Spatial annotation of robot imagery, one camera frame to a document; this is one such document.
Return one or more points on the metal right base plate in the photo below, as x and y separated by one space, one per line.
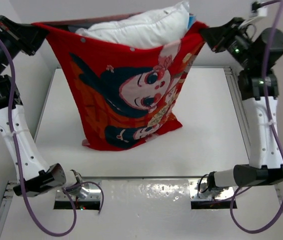
199 191

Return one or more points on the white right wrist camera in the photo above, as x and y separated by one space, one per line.
258 12

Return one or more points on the red cartoon print pillowcase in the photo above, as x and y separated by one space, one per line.
124 95

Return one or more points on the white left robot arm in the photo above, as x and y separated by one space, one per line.
35 176

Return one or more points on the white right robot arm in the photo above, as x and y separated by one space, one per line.
259 91

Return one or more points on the white pillow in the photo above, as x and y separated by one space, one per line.
150 29

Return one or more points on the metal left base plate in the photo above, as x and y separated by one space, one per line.
88 191

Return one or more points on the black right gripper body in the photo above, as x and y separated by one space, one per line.
240 47

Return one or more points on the metal base plate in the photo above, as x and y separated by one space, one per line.
199 191
88 191

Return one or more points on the aluminium frame rail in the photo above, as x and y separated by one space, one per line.
236 97

